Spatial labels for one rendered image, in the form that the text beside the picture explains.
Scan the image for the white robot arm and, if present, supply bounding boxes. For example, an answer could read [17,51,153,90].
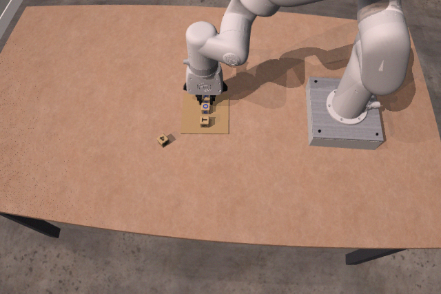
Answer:
[183,0,411,125]

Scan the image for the tan flat square mat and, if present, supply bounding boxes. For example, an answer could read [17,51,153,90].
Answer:
[181,94,229,134]

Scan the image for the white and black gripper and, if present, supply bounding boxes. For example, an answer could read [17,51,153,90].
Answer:
[183,62,227,105]

